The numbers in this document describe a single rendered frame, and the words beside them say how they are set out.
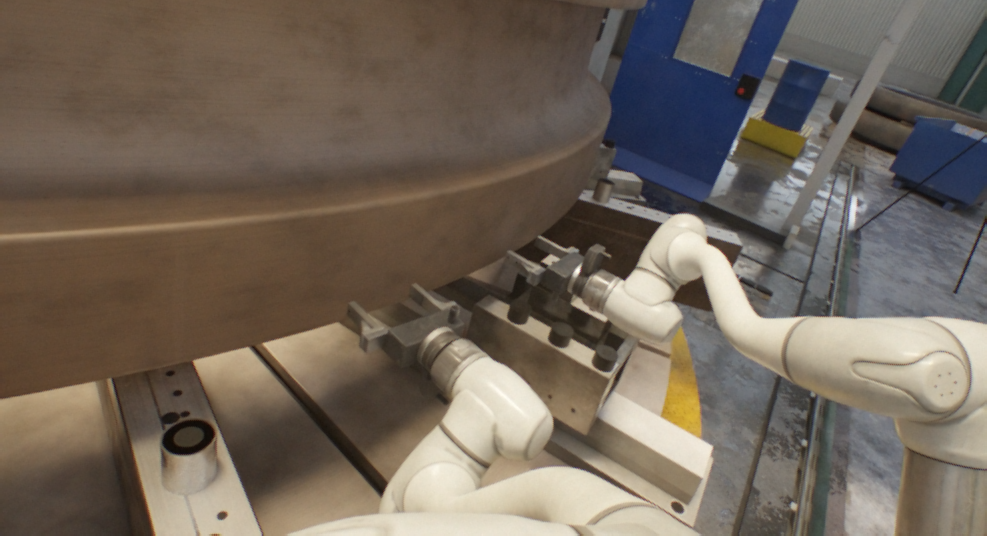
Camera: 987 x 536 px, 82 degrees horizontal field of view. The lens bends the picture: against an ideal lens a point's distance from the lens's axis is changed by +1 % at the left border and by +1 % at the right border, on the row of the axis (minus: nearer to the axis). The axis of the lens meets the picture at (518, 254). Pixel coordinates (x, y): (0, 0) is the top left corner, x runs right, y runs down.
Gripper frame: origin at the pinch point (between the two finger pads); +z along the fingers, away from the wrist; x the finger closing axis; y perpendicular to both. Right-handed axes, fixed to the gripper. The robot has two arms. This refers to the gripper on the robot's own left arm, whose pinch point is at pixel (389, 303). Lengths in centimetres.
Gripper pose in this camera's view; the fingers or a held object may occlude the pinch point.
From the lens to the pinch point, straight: 105.9
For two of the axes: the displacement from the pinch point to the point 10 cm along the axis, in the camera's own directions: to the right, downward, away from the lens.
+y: 2.5, -8.5, -4.6
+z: -7.0, -4.9, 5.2
